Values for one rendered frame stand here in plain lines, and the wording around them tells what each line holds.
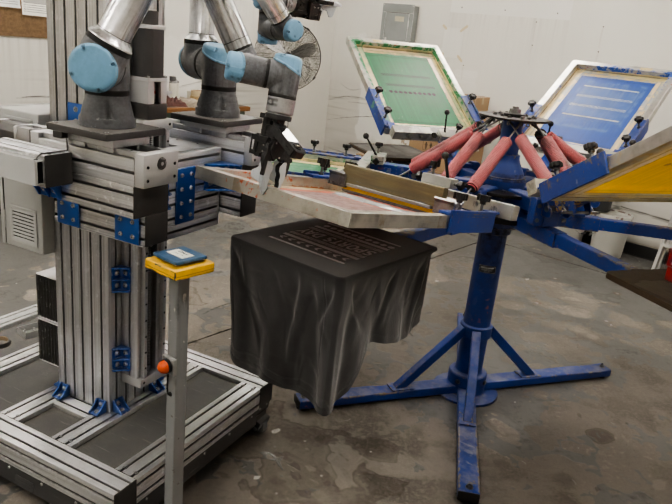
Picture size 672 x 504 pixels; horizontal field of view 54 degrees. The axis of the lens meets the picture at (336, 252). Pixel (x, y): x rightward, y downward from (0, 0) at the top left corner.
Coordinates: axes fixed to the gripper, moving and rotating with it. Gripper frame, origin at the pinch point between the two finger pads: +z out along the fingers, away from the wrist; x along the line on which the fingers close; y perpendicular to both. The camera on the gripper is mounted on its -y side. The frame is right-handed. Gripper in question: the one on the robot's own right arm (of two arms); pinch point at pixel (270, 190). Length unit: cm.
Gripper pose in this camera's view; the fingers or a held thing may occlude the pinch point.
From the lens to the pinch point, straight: 178.0
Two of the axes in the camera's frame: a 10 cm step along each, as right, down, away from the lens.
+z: -2.0, 9.6, 1.9
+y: -7.6, -2.7, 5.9
